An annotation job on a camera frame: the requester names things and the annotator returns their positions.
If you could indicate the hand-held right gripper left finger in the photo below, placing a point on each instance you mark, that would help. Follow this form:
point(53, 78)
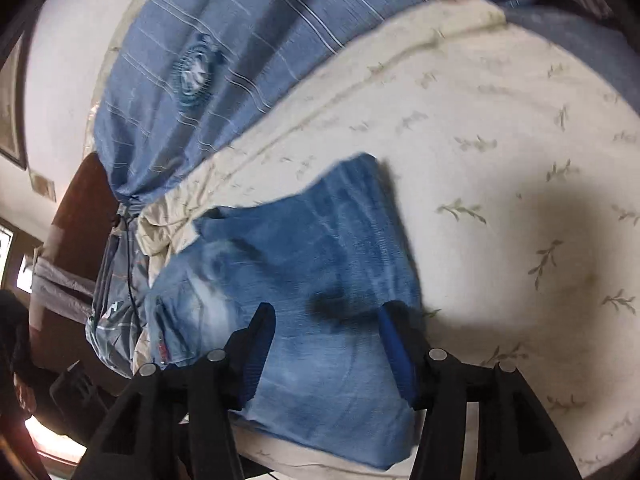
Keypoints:
point(261, 355)

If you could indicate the blue denim pants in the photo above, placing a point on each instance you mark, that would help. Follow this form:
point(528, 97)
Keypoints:
point(310, 240)

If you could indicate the beige wall plate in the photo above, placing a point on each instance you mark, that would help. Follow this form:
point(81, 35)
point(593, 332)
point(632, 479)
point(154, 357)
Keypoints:
point(42, 185)

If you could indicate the framed wall picture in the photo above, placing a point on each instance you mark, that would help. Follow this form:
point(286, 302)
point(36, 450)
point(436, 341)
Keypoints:
point(12, 105)

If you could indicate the brown headboard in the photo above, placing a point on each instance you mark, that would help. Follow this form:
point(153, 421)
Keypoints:
point(80, 220)

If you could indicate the grey printed quilt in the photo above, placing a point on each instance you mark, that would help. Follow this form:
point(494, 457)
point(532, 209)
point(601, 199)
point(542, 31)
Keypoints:
point(112, 320)

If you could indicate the grey wrap strip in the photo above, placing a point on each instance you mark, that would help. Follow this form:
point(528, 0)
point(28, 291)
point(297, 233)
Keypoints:
point(62, 285)

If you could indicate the blue plaid pillow with emblem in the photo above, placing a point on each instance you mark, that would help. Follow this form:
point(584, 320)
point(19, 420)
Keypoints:
point(225, 35)

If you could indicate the cream leaf-print blanket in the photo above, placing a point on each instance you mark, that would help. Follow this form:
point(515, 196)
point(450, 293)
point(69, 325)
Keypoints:
point(500, 160)

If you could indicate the window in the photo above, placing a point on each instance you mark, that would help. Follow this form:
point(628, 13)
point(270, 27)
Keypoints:
point(17, 260)

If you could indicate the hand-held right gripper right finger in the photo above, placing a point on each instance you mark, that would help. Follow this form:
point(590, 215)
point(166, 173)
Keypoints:
point(397, 355)

